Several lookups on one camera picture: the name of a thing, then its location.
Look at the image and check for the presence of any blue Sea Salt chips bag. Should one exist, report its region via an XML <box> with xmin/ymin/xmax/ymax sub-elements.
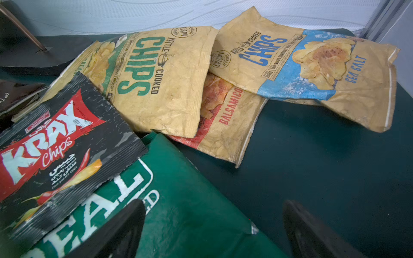
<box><xmin>209</xmin><ymin>7</ymin><xmax>399</xmax><ymax>133</ymax></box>

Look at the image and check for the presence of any green-label kettle chips bag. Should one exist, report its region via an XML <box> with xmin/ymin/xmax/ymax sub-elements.
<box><xmin>12</xmin><ymin>25</ymin><xmax>219</xmax><ymax>139</ymax></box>

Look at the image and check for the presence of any red Balsamico chips bag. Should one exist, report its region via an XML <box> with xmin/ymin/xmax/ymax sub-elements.
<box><xmin>169</xmin><ymin>73</ymin><xmax>267</xmax><ymax>168</ymax></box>

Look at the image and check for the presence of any black Krax chips bag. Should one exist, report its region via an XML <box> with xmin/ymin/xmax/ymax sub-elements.
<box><xmin>1</xmin><ymin>73</ymin><xmax>147</xmax><ymax>252</ymax></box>

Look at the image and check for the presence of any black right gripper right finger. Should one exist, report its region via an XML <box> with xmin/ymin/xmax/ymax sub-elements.
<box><xmin>282</xmin><ymin>200</ymin><xmax>365</xmax><ymax>258</ymax></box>

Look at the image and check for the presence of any dark metal ornament stand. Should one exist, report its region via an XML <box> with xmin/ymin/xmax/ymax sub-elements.
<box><xmin>0</xmin><ymin>3</ymin><xmax>94</xmax><ymax>76</ymax></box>

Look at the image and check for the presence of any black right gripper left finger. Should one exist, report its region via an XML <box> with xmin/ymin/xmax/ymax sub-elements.
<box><xmin>66</xmin><ymin>200</ymin><xmax>146</xmax><ymax>258</ymax></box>

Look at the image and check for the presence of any green Real chips bag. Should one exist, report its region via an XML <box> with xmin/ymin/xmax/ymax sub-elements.
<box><xmin>25</xmin><ymin>133</ymin><xmax>284</xmax><ymax>258</ymax></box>

